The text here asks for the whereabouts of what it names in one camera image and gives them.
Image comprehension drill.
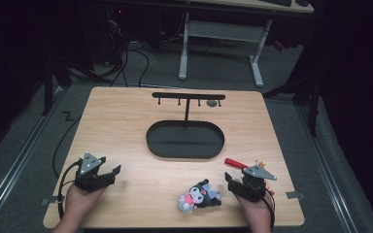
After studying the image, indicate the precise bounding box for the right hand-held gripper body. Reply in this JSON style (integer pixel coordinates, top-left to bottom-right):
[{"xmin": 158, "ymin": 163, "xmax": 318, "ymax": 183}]
[{"xmin": 231, "ymin": 165, "xmax": 278, "ymax": 203}]

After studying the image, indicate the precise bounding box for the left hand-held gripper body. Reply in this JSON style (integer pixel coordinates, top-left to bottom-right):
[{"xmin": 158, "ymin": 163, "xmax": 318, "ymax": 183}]
[{"xmin": 74, "ymin": 152, "xmax": 117, "ymax": 194}]

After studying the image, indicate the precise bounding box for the grey white plush toy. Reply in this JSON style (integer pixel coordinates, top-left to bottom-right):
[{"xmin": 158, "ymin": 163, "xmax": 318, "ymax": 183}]
[{"xmin": 178, "ymin": 179, "xmax": 223, "ymax": 214}]

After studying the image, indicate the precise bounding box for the person's right hand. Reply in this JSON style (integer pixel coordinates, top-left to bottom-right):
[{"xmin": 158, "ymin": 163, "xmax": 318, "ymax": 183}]
[{"xmin": 235, "ymin": 183, "xmax": 275, "ymax": 225}]

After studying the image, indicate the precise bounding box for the person's left hand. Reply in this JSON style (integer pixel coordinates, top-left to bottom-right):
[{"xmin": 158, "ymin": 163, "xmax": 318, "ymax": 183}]
[{"xmin": 63, "ymin": 183, "xmax": 108, "ymax": 221}]

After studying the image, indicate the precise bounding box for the black hook stand with tray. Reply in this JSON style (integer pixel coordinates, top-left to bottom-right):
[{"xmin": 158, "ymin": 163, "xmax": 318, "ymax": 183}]
[{"xmin": 146, "ymin": 91, "xmax": 226, "ymax": 160}]

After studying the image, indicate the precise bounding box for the black metal stand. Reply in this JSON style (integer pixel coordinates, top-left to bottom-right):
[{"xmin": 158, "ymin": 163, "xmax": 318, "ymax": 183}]
[
  {"xmin": 41, "ymin": 56, "xmax": 73, "ymax": 117},
  {"xmin": 261, "ymin": 72, "xmax": 322, "ymax": 138}
]

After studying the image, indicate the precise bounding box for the wooden desk with white legs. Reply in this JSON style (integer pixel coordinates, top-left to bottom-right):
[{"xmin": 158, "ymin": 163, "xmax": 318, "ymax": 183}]
[{"xmin": 178, "ymin": 0, "xmax": 315, "ymax": 88}]

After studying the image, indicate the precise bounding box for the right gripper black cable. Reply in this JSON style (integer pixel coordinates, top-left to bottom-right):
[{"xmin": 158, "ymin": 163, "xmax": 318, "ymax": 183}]
[{"xmin": 261, "ymin": 183, "xmax": 276, "ymax": 232}]

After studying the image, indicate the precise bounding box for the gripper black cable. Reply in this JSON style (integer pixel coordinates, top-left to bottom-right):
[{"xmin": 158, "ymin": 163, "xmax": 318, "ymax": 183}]
[
  {"xmin": 261, "ymin": 183, "xmax": 276, "ymax": 232},
  {"xmin": 56, "ymin": 158, "xmax": 84, "ymax": 221}
]

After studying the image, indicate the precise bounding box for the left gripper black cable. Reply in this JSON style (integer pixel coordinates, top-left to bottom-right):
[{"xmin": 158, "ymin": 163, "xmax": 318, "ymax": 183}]
[{"xmin": 56, "ymin": 158, "xmax": 84, "ymax": 221}]

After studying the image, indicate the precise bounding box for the grey metal table bracket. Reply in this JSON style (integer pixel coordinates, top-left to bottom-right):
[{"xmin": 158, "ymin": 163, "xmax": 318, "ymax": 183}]
[
  {"xmin": 286, "ymin": 190, "xmax": 305, "ymax": 200},
  {"xmin": 41, "ymin": 195, "xmax": 66, "ymax": 207}
]

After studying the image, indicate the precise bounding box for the black floor cable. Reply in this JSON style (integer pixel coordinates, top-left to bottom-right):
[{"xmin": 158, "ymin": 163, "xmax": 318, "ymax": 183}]
[{"xmin": 51, "ymin": 116, "xmax": 83, "ymax": 179}]

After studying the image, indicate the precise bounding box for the metal floor rail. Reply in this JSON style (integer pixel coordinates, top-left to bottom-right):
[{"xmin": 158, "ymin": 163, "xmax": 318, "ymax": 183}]
[
  {"xmin": 295, "ymin": 103, "xmax": 359, "ymax": 233},
  {"xmin": 0, "ymin": 86, "xmax": 66, "ymax": 227}
]

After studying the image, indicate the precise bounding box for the bundle of black floor cables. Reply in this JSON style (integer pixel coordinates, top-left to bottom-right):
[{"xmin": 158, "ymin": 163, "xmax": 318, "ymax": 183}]
[{"xmin": 105, "ymin": 16, "xmax": 151, "ymax": 88}]

